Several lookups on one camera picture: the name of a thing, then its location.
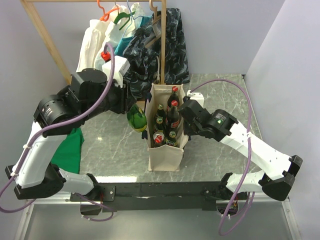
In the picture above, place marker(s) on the green bottle front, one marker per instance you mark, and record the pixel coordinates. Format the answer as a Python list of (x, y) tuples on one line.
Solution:
[(137, 118)]

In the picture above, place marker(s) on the green cloth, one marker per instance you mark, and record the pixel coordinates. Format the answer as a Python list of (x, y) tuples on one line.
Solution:
[(68, 154)]

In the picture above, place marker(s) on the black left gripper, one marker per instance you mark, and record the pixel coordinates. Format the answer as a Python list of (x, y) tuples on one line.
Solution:
[(126, 99)]

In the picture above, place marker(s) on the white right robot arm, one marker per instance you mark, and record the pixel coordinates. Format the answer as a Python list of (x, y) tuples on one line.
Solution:
[(277, 170)]

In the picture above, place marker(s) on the cola bottle front red cap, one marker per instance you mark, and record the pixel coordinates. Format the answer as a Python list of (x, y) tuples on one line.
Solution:
[(173, 117)]

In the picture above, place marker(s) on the wooden hanger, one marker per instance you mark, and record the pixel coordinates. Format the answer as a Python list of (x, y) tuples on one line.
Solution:
[(156, 32)]

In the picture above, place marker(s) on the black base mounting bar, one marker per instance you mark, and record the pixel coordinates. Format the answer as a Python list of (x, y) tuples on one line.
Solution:
[(87, 213)]

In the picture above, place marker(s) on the white ruffled shirt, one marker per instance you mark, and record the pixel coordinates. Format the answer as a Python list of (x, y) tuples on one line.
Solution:
[(92, 41)]

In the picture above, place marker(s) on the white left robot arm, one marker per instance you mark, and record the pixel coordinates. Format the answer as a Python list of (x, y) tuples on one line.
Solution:
[(34, 174)]

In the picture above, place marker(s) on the pale white blouse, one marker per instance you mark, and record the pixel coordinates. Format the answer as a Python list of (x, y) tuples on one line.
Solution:
[(112, 35)]

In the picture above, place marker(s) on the beige canvas tote bag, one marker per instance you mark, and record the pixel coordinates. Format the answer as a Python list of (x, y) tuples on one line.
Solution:
[(165, 157)]

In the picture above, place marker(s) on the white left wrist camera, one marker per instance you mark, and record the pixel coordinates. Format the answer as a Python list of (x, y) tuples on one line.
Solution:
[(121, 66)]

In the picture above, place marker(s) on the teal shirt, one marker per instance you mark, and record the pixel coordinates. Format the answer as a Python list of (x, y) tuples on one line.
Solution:
[(124, 42)]

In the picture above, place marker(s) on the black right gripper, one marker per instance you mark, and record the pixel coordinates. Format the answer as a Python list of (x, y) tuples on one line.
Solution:
[(187, 130)]

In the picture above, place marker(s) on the green glass bottle yellow label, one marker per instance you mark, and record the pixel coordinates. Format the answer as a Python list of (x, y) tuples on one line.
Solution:
[(160, 112)]

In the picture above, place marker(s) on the green hanger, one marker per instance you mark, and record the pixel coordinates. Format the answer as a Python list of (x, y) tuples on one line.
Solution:
[(122, 18)]

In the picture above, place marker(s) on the blue wire hanger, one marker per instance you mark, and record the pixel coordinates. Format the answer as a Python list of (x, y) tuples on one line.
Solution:
[(135, 16)]

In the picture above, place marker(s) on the dark cola bottle red cap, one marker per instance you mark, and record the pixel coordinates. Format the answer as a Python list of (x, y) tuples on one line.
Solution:
[(174, 96)]

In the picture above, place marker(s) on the orange hanger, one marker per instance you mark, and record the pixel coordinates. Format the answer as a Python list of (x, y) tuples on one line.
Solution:
[(106, 14)]

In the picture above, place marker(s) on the silver blue energy drink can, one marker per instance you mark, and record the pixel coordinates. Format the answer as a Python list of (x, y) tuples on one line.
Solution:
[(158, 139)]

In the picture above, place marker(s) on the wooden clothes rack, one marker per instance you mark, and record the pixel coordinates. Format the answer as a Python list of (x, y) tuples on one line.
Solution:
[(32, 13)]

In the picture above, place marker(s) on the aluminium rail frame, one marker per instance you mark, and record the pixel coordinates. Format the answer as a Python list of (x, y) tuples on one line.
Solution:
[(37, 200)]

